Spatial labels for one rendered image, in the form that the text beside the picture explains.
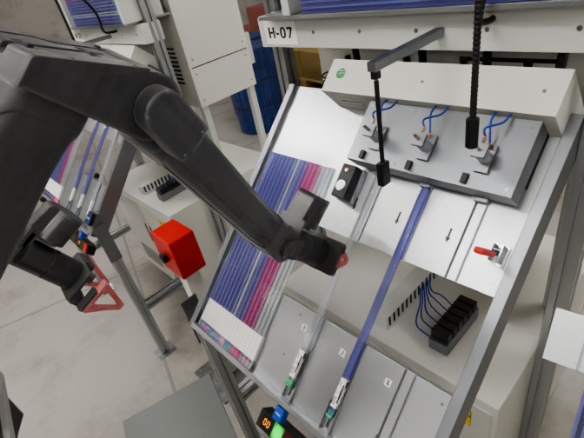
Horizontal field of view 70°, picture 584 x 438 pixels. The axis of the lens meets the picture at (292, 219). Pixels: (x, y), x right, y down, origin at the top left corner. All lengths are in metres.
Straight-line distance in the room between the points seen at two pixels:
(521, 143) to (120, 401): 1.87
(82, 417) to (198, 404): 1.08
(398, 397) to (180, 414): 0.59
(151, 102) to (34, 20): 9.75
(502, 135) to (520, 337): 0.58
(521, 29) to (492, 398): 0.74
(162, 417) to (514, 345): 0.89
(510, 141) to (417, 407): 0.48
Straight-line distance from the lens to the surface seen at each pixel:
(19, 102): 0.33
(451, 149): 0.81
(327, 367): 0.91
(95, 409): 2.20
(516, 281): 0.78
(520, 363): 1.16
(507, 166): 0.77
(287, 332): 0.98
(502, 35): 0.81
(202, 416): 1.17
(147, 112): 0.35
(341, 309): 1.25
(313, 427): 0.92
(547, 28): 0.78
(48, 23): 10.09
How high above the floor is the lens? 1.52
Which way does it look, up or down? 33 degrees down
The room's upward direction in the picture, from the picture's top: 13 degrees counter-clockwise
